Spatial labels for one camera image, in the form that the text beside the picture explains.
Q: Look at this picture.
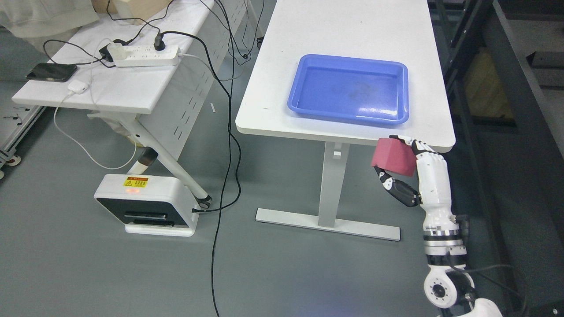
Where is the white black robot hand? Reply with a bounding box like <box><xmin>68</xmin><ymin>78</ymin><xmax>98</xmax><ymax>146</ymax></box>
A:
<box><xmin>374</xmin><ymin>135</ymin><xmax>458</xmax><ymax>230</ymax></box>

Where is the blue plastic tray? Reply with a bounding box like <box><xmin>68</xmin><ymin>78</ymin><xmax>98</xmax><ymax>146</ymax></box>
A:
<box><xmin>287</xmin><ymin>54</ymin><xmax>410</xmax><ymax>126</ymax></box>

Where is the white black floor device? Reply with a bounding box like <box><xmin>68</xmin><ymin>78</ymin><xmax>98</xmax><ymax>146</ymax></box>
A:
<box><xmin>93</xmin><ymin>174</ymin><xmax>199</xmax><ymax>237</ymax></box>

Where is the long black power cable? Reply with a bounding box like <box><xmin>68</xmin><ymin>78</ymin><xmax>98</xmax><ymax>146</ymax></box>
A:
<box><xmin>154</xmin><ymin>0</ymin><xmax>243</xmax><ymax>317</ymax></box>

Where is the pink foam block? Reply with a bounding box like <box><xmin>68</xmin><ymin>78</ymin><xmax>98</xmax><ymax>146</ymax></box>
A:
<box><xmin>371</xmin><ymin>138</ymin><xmax>416</xmax><ymax>177</ymax></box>

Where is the black right metal shelf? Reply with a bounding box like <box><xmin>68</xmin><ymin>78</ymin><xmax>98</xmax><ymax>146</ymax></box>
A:
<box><xmin>428</xmin><ymin>0</ymin><xmax>564</xmax><ymax>317</ymax></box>

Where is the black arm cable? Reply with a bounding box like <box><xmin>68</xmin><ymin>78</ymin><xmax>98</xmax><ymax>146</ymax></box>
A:
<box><xmin>445</xmin><ymin>251</ymin><xmax>529</xmax><ymax>317</ymax></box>

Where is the white power strip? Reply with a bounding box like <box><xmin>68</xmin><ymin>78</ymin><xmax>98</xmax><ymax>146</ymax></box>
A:
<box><xmin>107</xmin><ymin>43</ymin><xmax>181</xmax><ymax>67</ymax></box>

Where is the white folding side table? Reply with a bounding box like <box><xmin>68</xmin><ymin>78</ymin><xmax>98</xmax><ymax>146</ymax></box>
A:
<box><xmin>12</xmin><ymin>0</ymin><xmax>252</xmax><ymax>208</ymax></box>

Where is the black smartphone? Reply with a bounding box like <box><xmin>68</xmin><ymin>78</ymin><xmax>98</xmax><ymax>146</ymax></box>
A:
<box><xmin>26</xmin><ymin>63</ymin><xmax>78</xmax><ymax>82</ymax></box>

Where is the cardboard box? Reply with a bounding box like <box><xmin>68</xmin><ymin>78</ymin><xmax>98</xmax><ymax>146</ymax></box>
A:
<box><xmin>91</xmin><ymin>0</ymin><xmax>170</xmax><ymax>20</ymax></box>

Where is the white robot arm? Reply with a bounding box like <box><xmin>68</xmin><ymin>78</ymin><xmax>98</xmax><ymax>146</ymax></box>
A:
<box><xmin>423</xmin><ymin>215</ymin><xmax>502</xmax><ymax>317</ymax></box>

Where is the white charger cable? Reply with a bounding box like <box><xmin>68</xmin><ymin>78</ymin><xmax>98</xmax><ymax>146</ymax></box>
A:
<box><xmin>53</xmin><ymin>40</ymin><xmax>138</xmax><ymax>170</ymax></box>

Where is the white charger adapter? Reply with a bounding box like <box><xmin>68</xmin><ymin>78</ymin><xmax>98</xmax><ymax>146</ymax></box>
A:
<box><xmin>68</xmin><ymin>79</ymin><xmax>90</xmax><ymax>94</ymax></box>

